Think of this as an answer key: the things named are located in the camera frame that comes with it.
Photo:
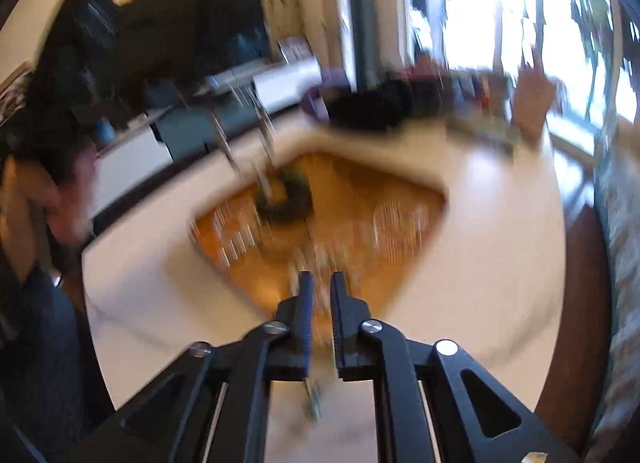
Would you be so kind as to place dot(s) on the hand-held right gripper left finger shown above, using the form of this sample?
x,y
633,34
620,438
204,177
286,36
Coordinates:
x,y
305,305

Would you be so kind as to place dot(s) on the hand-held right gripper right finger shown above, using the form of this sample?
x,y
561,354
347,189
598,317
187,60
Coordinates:
x,y
341,308

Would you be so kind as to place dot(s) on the green and black wristwatch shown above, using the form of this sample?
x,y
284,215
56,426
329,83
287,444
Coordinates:
x,y
300,208

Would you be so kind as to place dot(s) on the copper embossed metal tray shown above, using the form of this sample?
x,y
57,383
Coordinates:
x,y
340,203

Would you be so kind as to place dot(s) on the person's left hand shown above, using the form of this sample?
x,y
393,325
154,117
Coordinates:
x,y
60,198

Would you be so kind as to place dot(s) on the white and green television cabinet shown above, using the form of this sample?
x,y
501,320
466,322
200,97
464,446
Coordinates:
x,y
135,163

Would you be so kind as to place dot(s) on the black flat-screen television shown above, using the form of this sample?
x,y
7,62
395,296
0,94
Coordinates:
x,y
200,28

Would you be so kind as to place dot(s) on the quilted grey sofa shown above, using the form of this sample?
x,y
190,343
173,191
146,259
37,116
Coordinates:
x,y
617,293

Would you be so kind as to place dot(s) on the pink patterned bag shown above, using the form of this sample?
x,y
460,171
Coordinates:
x,y
532,103

